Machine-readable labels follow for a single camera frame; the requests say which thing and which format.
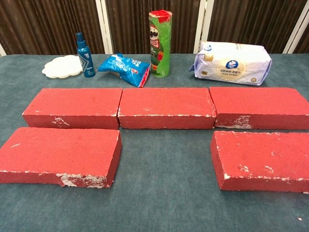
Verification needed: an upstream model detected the red brick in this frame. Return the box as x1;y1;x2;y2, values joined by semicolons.
210;130;309;193
0;127;123;189
209;87;309;131
22;87;123;131
117;87;217;130

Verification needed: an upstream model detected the teal felt table cover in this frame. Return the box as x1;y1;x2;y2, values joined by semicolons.
0;53;309;232

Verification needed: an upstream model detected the blue snack bag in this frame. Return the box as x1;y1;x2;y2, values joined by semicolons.
97;53;151;88

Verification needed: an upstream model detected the green Pringles can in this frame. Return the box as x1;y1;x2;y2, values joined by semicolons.
148;10;173;78

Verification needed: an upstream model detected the blue spray bottle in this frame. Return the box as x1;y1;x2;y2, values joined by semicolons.
75;32;96;78

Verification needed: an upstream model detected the white tissue pack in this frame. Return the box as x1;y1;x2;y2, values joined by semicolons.
188;41;273;87

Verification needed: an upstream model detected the white flower-shaped plate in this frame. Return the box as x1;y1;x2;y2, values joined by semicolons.
42;55;84;79

